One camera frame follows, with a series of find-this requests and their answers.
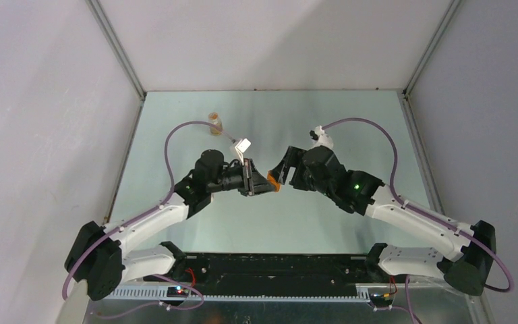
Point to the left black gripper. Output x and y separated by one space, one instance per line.
252 183

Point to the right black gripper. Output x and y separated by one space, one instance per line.
293 158

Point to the orange pill organizer box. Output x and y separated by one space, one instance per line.
273 182

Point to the amber glass pill bottle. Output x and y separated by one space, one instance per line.
216 127

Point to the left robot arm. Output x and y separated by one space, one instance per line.
106 255

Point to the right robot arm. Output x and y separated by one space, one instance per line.
459 253

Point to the left circuit board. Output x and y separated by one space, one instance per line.
177 292

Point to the circuit board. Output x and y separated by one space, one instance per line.
177 292
384 300

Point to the right circuit board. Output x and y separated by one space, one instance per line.
384 300

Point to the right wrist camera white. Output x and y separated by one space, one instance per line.
320 138

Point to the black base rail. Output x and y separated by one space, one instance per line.
278 275

